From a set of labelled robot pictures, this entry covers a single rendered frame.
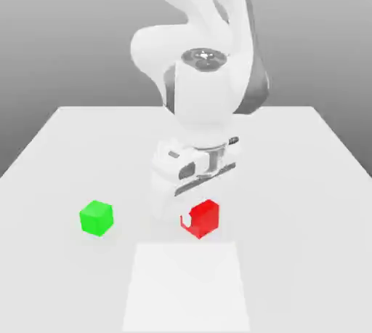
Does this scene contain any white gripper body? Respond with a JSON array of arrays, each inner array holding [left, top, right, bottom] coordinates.
[[173, 161, 238, 209]]

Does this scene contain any small red cube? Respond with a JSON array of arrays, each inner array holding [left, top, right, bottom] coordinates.
[[179, 198, 220, 240]]

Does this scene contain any small green cube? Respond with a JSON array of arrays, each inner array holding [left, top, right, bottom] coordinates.
[[78, 199, 114, 237]]

